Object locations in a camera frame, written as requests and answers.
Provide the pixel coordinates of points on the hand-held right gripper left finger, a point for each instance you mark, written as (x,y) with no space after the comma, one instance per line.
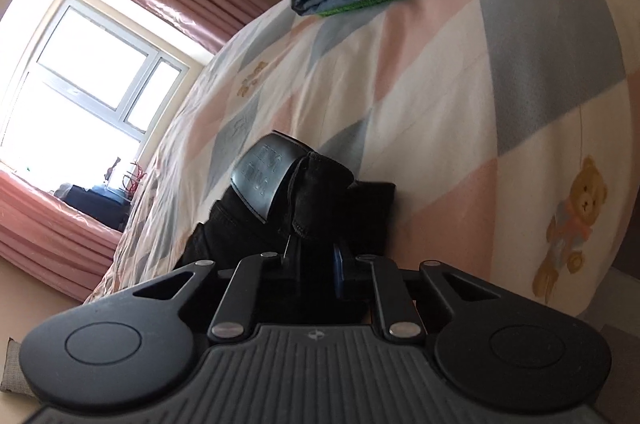
(260,274)

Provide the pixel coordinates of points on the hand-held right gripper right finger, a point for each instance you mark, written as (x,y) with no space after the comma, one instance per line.
(338,271)

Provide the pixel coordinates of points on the black pants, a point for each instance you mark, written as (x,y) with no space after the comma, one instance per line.
(315,194)

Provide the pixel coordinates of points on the dark blue box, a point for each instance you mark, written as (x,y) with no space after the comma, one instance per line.
(97,204)

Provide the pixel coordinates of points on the pastel checked bed quilt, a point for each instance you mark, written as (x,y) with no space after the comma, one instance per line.
(450,78)

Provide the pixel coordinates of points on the beige fabric pouch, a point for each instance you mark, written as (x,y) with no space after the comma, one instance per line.
(12,369)

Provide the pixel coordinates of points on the white framed window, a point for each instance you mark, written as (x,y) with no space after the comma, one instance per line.
(90,68)

